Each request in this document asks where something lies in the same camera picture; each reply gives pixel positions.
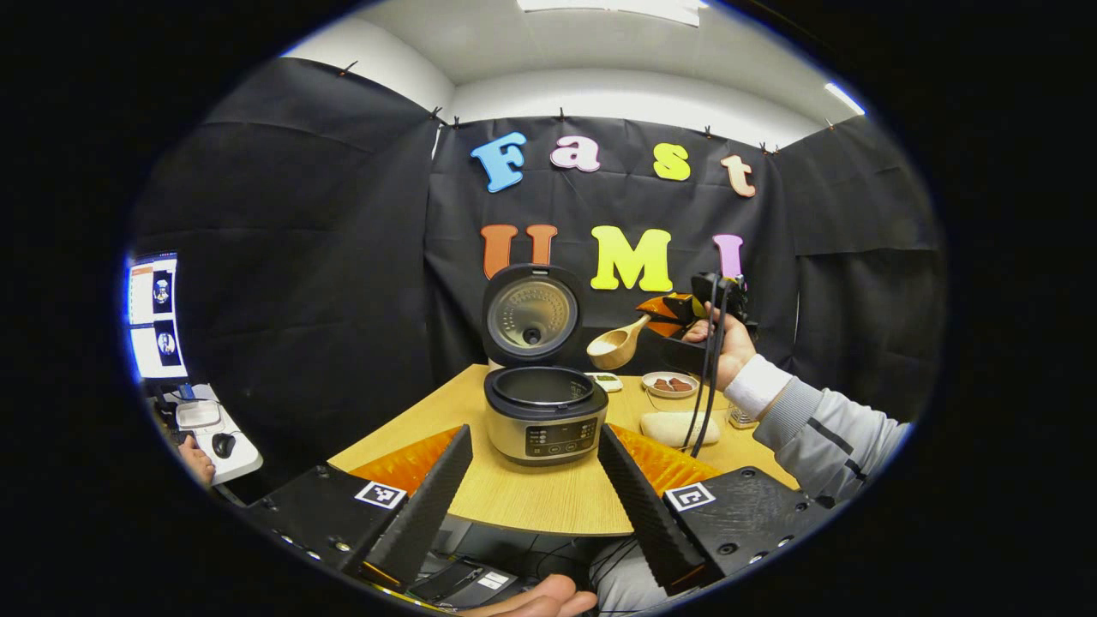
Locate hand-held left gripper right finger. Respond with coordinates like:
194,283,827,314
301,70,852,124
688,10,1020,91
597,423,836,596

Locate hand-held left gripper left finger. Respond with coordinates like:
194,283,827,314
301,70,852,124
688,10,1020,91
244,424,474,590

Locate wooden spoon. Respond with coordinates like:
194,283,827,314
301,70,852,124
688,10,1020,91
586,314,652,371

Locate white rice container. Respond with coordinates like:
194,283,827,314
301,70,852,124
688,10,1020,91
640,410,721,448

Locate dark grey rice cooker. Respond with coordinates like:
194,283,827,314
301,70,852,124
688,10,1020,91
480,264,609,468

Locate white oval plate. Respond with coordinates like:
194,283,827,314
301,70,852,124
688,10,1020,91
641,371,699,399

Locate person's grey trousers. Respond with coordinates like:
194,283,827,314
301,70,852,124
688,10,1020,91
591,538,678,614

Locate black case with white label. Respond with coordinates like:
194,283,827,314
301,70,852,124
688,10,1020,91
407,557,519,608

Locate white side desk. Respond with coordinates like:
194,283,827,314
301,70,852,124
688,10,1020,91
159,384,264,487

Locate small ceiling light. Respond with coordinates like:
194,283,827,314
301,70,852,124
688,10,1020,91
824,81,866,117

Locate black backdrop cloth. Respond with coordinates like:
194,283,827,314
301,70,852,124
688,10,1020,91
129,56,948,506

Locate long ceiling light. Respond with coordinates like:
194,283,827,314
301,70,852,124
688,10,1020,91
517,0,710,27

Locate computer monitor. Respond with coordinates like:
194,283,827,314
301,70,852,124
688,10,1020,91
127,251,189,384

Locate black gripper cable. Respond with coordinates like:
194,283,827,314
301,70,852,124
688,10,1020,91
681,279,740,459

